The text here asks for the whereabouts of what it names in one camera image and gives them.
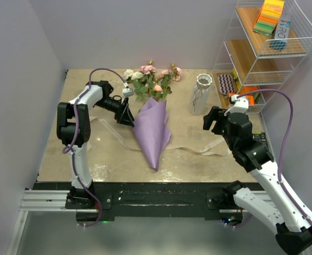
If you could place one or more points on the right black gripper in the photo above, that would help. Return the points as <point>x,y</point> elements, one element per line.
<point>214,115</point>

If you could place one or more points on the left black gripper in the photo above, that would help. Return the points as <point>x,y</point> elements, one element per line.
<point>127,117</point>

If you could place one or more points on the purple wrapping paper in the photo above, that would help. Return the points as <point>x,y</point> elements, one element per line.
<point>151,131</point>

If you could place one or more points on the beige printed ribbon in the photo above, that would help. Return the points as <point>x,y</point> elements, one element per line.
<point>207,151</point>

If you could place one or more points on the artificial flower bunch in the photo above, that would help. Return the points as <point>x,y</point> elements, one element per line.
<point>149,83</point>

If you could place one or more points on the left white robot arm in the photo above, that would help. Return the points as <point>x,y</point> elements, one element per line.
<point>73,129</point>

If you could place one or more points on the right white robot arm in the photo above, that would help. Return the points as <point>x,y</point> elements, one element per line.
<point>287,217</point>

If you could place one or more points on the white ribbed vase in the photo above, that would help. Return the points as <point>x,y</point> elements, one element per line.
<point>200,93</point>

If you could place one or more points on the purple wavy sponge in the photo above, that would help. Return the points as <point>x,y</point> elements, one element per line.
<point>226,86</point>

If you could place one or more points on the orange packet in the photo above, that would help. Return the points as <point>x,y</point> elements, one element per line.
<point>239,104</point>

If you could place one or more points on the black green box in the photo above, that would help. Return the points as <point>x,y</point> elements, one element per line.
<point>261,137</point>

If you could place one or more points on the orange green sponge pack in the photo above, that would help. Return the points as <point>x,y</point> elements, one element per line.
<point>254,97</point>

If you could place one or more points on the white blue box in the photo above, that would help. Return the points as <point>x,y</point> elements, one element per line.
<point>281,35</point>

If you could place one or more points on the colourful sponge pack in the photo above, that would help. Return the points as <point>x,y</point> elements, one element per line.
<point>268,17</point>

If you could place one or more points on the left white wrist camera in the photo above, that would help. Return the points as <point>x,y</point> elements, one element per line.
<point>127,91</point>

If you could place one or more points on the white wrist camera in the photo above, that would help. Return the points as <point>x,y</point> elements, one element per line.
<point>238,104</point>
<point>127,91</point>

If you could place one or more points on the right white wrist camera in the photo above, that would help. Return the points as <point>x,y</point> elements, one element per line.
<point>238,104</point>

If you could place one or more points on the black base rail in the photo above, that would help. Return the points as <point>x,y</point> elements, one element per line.
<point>132,199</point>

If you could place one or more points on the white wire shelf rack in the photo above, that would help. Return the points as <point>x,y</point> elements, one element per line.
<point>246,56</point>

